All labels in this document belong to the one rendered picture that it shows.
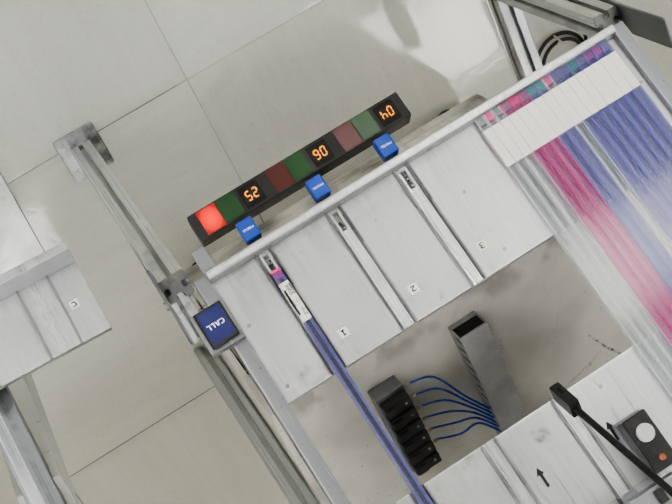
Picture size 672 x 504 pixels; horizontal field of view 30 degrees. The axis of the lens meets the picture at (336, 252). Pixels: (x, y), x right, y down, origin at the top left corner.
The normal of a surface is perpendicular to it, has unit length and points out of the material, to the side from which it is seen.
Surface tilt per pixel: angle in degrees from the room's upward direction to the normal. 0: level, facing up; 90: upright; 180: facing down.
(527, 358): 0
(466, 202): 42
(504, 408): 0
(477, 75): 0
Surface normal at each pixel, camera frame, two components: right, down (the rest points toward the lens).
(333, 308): 0.01, -0.25
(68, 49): 0.37, 0.37
